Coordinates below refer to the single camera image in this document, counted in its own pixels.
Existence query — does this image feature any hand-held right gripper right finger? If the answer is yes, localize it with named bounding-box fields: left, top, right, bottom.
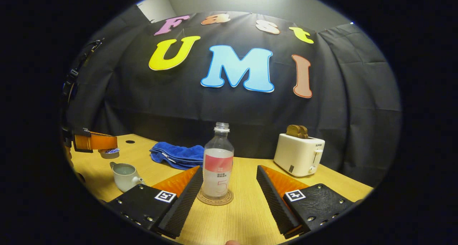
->
left=256, top=165, right=358, bottom=239

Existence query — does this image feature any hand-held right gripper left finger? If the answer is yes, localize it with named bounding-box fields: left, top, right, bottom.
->
left=107, top=165, right=204, bottom=239

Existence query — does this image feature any round cork coaster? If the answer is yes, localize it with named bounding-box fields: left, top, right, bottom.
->
left=196, top=188, right=234, bottom=206

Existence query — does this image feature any white ceramic teacup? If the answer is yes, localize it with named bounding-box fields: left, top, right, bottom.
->
left=109, top=162, right=144, bottom=193

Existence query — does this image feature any clear water bottle red label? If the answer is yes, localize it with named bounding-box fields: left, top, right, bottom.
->
left=202, top=122, right=235, bottom=200

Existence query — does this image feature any blue folded towel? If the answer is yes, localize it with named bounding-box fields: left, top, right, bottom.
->
left=150, top=141, right=205, bottom=170

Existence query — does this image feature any white toaster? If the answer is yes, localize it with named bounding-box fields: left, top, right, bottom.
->
left=274, top=133, right=325, bottom=177

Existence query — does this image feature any brown bread slice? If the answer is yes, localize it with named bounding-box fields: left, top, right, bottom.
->
left=286, top=125, right=309, bottom=139

